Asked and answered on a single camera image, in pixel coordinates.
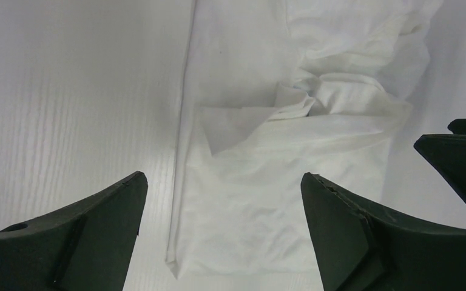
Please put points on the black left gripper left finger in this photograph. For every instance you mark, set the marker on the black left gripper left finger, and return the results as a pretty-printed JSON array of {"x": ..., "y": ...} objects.
[{"x": 86, "y": 245}]

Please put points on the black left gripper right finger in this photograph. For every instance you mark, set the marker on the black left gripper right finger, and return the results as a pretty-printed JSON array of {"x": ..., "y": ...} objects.
[{"x": 360, "y": 244}]

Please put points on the white printed t-shirt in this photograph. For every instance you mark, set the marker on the white printed t-shirt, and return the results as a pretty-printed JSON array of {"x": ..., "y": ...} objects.
[{"x": 274, "y": 90}]

